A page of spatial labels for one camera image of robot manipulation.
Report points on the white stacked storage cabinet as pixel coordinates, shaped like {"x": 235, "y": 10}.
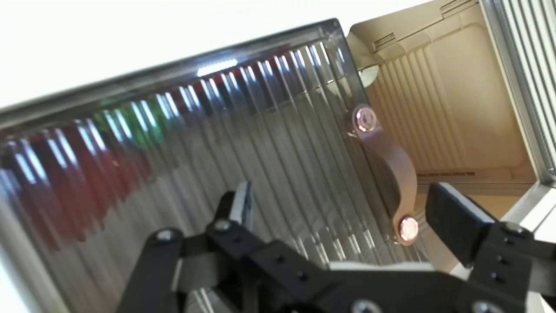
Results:
{"x": 462, "y": 105}

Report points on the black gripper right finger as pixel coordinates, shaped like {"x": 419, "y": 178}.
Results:
{"x": 492, "y": 255}

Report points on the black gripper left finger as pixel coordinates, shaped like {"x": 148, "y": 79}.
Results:
{"x": 236, "y": 262}

